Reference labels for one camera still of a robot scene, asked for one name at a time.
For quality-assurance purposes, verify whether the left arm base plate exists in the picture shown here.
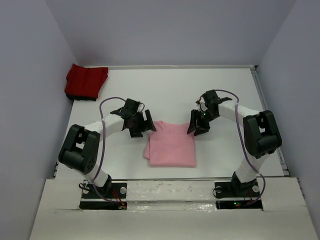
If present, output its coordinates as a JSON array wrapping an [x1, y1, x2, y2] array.
[[78, 181, 128, 211]]

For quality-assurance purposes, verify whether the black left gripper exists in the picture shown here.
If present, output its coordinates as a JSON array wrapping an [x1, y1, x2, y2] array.
[[128, 110, 156, 138]]

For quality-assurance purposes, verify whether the red folded t shirt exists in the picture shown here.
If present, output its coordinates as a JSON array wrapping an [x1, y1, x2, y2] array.
[[64, 64, 109, 101]]

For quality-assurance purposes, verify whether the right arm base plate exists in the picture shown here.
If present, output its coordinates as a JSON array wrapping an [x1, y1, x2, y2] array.
[[212, 180, 263, 210]]

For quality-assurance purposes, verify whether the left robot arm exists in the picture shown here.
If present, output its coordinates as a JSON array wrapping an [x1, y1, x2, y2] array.
[[58, 98, 157, 200]]

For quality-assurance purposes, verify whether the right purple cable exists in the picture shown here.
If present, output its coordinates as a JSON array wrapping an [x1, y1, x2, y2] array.
[[214, 89, 267, 208]]

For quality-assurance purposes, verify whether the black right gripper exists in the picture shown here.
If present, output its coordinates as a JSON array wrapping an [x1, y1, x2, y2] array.
[[186, 109, 219, 137]]

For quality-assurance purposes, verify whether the pink t shirt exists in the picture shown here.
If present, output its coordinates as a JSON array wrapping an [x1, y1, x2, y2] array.
[[143, 120, 197, 168]]

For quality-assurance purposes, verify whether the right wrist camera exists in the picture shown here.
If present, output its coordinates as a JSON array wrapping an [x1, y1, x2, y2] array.
[[195, 98, 208, 113]]

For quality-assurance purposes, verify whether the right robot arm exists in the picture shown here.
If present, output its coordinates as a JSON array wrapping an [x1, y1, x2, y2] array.
[[187, 89, 282, 200]]

